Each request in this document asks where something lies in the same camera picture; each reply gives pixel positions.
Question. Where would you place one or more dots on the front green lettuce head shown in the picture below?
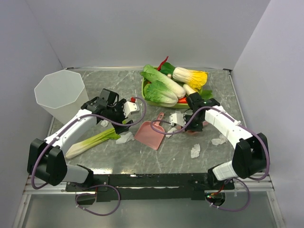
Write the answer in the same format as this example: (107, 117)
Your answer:
(157, 92)

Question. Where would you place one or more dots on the pink hand brush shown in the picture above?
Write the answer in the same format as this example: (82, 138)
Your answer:
(204, 123)

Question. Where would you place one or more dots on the orange carrot toy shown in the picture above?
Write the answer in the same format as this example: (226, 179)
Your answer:
(182, 101)

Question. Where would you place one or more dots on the paper scrap left of dustpan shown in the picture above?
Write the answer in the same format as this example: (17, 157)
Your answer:
(125, 138)

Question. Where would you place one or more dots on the paper scrap right side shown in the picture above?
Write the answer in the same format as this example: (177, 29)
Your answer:
(219, 141)

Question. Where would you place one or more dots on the aluminium frame rail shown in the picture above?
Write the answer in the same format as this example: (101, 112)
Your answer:
(185, 200)

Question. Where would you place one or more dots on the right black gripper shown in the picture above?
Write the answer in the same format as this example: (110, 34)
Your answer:
(200, 128)

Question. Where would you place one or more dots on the paper scrap beside dustpan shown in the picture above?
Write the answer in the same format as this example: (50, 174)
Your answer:
(173, 129)

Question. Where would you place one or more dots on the celery stalk toy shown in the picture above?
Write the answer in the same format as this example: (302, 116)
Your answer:
(80, 147)

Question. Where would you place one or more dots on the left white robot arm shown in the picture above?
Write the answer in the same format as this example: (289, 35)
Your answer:
(46, 159)

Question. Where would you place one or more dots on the yellow leaf napa cabbage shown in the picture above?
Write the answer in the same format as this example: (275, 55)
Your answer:
(195, 79)

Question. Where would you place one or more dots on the red chili pepper toy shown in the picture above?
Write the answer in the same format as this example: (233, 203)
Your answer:
(161, 64)

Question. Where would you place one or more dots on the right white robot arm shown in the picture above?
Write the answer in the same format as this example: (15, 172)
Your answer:
(251, 150)

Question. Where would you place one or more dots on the white daikon radish toy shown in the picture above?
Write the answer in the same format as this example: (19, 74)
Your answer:
(188, 89)

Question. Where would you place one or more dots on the long green romaine lettuce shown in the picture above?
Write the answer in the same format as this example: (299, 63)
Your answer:
(151, 74)

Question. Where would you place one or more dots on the paper scrap above celery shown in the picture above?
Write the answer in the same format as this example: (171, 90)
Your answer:
(104, 123)

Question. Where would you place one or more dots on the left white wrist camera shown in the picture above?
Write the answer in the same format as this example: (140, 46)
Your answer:
(130, 107)

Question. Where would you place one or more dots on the translucent white trash bin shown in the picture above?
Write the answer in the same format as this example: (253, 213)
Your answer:
(61, 94)

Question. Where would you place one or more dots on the green plastic tray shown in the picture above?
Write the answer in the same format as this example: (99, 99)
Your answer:
(165, 88)

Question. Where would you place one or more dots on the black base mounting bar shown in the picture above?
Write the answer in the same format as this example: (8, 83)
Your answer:
(192, 186)

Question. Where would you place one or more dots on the pink plastic dustpan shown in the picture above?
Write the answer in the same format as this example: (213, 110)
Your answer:
(148, 136)

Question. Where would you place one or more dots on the paper scrap front centre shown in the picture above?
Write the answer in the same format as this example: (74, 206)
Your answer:
(195, 151)

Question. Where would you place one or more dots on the dark green leafy vegetable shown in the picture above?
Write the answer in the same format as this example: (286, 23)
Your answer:
(167, 68)

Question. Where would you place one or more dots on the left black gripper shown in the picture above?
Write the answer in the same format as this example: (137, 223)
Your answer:
(119, 106)

